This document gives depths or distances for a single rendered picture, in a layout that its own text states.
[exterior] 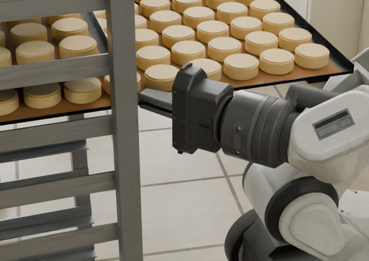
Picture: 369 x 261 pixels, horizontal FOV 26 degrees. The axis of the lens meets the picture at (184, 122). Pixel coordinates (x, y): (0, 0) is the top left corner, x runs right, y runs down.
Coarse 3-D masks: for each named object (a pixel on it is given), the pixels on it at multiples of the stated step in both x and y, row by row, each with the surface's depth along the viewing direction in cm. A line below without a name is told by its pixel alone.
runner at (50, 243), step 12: (84, 228) 114; (96, 228) 114; (108, 228) 115; (24, 240) 112; (36, 240) 112; (48, 240) 113; (60, 240) 114; (72, 240) 114; (84, 240) 115; (96, 240) 116; (108, 240) 116; (0, 252) 112; (12, 252) 112; (24, 252) 113; (36, 252) 113; (48, 252) 114
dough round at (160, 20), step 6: (156, 12) 129; (162, 12) 129; (168, 12) 129; (174, 12) 129; (150, 18) 128; (156, 18) 127; (162, 18) 127; (168, 18) 127; (174, 18) 127; (180, 18) 128; (150, 24) 128; (156, 24) 127; (162, 24) 126; (168, 24) 126; (174, 24) 127; (180, 24) 128; (156, 30) 127; (162, 30) 127
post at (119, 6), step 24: (120, 0) 95; (120, 24) 96; (120, 48) 98; (120, 72) 100; (120, 96) 101; (120, 120) 103; (120, 144) 105; (120, 168) 107; (120, 192) 109; (120, 216) 111; (120, 240) 114
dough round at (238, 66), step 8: (232, 56) 115; (240, 56) 115; (248, 56) 115; (224, 64) 114; (232, 64) 113; (240, 64) 113; (248, 64) 113; (256, 64) 114; (224, 72) 114; (232, 72) 113; (240, 72) 112; (248, 72) 112; (256, 72) 114
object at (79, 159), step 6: (78, 114) 153; (84, 150) 157; (72, 156) 157; (78, 156) 158; (84, 156) 158; (72, 162) 158; (78, 162) 158; (84, 162) 159; (72, 168) 160; (78, 168) 159; (78, 198) 163; (84, 198) 163; (90, 198) 164; (78, 204) 163; (84, 204) 164; (78, 228) 167
